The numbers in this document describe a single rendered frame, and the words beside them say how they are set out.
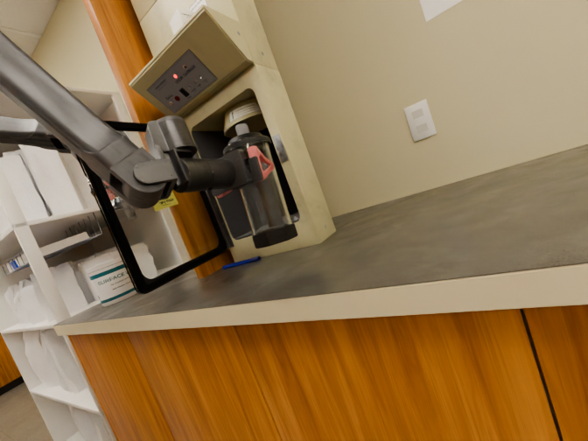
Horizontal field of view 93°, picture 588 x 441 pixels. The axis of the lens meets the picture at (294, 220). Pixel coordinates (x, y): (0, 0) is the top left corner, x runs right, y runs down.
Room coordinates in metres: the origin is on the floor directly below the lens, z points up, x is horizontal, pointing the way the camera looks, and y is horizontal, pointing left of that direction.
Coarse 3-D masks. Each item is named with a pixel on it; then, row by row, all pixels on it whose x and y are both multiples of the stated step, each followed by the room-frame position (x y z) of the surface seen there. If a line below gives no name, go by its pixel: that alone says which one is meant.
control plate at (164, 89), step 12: (180, 60) 0.71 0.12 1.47; (192, 60) 0.70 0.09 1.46; (168, 72) 0.73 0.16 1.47; (180, 72) 0.73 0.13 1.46; (192, 72) 0.73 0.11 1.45; (204, 72) 0.72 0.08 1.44; (156, 84) 0.77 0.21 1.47; (168, 84) 0.76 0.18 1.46; (180, 84) 0.76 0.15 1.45; (192, 84) 0.75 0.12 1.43; (204, 84) 0.75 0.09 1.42; (156, 96) 0.80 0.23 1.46; (168, 96) 0.79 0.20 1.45; (180, 96) 0.79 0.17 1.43; (192, 96) 0.78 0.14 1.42
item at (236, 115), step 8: (240, 104) 0.80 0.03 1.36; (248, 104) 0.79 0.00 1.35; (256, 104) 0.80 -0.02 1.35; (232, 112) 0.80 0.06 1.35; (240, 112) 0.79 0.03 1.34; (248, 112) 0.78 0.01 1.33; (256, 112) 0.78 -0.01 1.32; (232, 120) 0.80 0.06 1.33; (240, 120) 0.78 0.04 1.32; (248, 120) 0.93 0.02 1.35; (256, 120) 0.93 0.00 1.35; (264, 120) 0.93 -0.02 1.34; (224, 128) 0.84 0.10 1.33; (232, 128) 0.90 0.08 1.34; (248, 128) 0.94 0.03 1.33; (256, 128) 0.94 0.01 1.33; (264, 128) 0.94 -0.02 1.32; (232, 136) 0.91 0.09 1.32
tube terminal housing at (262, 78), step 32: (160, 0) 0.82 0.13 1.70; (192, 0) 0.76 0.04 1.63; (224, 0) 0.72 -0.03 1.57; (160, 32) 0.85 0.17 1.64; (256, 32) 0.76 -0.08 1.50; (256, 64) 0.71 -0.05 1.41; (224, 96) 0.77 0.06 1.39; (256, 96) 0.72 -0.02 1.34; (192, 128) 0.86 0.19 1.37; (288, 128) 0.75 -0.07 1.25; (288, 160) 0.71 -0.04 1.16; (320, 192) 0.79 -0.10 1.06; (320, 224) 0.73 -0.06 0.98
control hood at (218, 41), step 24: (192, 24) 0.64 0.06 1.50; (216, 24) 0.63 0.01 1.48; (168, 48) 0.69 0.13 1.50; (192, 48) 0.68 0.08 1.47; (216, 48) 0.67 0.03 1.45; (240, 48) 0.67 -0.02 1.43; (144, 72) 0.75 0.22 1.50; (216, 72) 0.72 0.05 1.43; (240, 72) 0.73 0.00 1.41; (144, 96) 0.80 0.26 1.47
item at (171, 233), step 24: (144, 144) 0.74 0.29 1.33; (192, 192) 0.82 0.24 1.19; (120, 216) 0.62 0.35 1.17; (144, 216) 0.67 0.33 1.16; (168, 216) 0.72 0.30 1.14; (192, 216) 0.79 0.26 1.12; (144, 240) 0.65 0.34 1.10; (168, 240) 0.70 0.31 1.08; (192, 240) 0.76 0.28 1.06; (216, 240) 0.83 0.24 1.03; (144, 264) 0.63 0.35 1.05; (168, 264) 0.68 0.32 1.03
